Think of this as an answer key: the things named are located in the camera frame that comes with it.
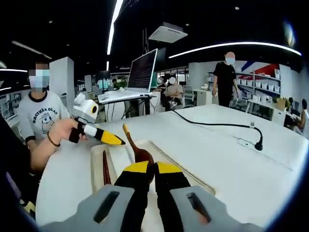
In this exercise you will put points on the person's left hand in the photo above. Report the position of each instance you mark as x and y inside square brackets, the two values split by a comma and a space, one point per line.
[62, 130]

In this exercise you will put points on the table socket plate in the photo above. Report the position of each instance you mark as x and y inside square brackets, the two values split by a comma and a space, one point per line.
[246, 142]

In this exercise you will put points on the shelf with white boxes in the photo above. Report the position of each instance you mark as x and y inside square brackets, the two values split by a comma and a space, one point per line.
[260, 84]

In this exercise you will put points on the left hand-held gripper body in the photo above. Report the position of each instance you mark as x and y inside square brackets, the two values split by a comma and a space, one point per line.
[87, 108]

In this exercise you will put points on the grey office chair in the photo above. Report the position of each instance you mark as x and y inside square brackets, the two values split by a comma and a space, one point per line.
[189, 95]

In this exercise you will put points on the white laptop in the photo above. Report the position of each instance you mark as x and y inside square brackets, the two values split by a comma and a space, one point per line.
[142, 70]

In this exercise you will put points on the brown wooden spoon utensil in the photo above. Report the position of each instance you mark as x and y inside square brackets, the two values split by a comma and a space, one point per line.
[142, 157]

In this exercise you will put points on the ceiling air conditioner unit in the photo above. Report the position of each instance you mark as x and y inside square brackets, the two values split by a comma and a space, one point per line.
[167, 32]

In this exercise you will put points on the long ceiling light strip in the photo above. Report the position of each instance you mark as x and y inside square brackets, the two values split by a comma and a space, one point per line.
[113, 26]
[236, 47]

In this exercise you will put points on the small laptop desk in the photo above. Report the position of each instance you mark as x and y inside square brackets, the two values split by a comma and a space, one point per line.
[144, 106]

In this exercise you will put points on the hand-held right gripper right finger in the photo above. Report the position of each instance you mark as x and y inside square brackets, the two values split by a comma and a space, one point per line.
[169, 193]

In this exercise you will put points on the plant in wooden box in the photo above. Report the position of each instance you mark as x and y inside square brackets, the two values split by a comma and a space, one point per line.
[281, 104]

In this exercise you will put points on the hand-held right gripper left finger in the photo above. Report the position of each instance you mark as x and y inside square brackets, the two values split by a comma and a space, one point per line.
[131, 200]

